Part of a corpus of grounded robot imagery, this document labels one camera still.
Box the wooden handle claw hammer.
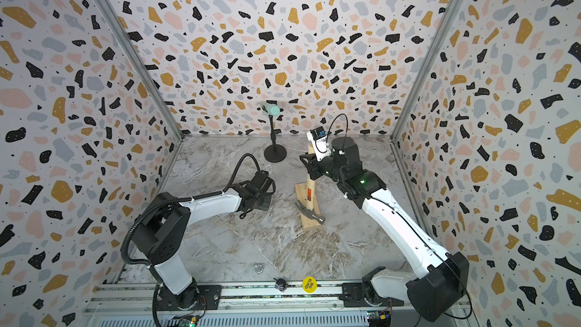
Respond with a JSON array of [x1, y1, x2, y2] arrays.
[[294, 144, 327, 226]]

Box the microphone on black stand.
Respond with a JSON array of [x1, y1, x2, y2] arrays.
[[261, 101, 287, 163]]

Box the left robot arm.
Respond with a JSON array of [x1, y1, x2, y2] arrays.
[[120, 170, 276, 310]]

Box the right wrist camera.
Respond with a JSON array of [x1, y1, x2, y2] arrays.
[[307, 127, 332, 160]]

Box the yellow round sticker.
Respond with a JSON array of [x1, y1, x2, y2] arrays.
[[302, 276, 318, 294]]

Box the black knob on rail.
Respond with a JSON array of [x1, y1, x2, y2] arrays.
[[275, 278, 288, 292]]

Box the wooden block with nails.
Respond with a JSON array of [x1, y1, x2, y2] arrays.
[[294, 182, 324, 230]]

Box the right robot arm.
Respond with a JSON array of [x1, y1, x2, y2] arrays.
[[300, 128, 469, 322]]

